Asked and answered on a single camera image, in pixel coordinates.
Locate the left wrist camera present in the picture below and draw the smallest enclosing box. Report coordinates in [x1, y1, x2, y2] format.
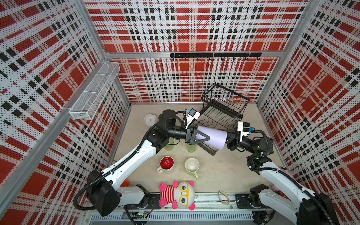
[185, 108, 201, 128]

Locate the black wall hook rail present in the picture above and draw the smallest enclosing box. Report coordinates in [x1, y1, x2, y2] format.
[170, 52, 262, 59]

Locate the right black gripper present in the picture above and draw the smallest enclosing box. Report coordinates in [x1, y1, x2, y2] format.
[216, 129, 256, 156]

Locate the white square device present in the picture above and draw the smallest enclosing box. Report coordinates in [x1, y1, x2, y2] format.
[144, 114, 158, 127]

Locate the beige rubber band ring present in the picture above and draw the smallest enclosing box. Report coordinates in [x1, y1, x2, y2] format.
[218, 190, 230, 205]

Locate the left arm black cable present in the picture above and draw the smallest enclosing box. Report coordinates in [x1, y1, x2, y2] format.
[73, 123, 158, 212]

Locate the tall green glass cup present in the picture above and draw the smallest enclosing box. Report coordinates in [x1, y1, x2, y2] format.
[187, 144, 197, 153]

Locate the black wire dish rack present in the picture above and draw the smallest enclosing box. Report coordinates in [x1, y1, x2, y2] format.
[193, 82, 251, 156]

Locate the red shark plush toy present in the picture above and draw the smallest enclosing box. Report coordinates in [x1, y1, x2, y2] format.
[121, 180, 130, 187]

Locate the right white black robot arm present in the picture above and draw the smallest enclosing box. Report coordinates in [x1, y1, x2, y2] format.
[226, 130, 339, 225]

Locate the pink striped plush doll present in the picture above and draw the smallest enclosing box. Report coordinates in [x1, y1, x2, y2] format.
[159, 181, 196, 211]

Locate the cream mug green handle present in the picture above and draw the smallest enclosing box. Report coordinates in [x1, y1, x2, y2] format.
[185, 158, 200, 180]

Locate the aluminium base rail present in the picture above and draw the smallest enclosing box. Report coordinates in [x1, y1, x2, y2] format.
[81, 192, 299, 224]

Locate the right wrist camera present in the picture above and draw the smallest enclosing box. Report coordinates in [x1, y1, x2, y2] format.
[237, 121, 255, 137]

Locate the short green glass cup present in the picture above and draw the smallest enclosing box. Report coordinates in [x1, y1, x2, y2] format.
[165, 137, 175, 151]

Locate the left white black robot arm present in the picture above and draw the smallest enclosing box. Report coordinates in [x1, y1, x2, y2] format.
[73, 109, 210, 216]

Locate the white wire wall basket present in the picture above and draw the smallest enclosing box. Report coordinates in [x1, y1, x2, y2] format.
[69, 61, 120, 120]

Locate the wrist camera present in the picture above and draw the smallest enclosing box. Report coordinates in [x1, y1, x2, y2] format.
[185, 108, 201, 128]
[237, 121, 255, 137]

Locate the lilac plastic cup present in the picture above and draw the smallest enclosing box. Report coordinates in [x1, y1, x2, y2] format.
[203, 128, 227, 150]

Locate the red and white mug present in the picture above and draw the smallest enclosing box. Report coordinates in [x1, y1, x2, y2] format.
[157, 156, 175, 174]

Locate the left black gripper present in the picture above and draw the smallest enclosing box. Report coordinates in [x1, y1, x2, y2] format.
[167, 125, 210, 145]

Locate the pink frog plush toy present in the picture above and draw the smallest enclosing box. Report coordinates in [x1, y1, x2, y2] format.
[277, 169, 293, 180]

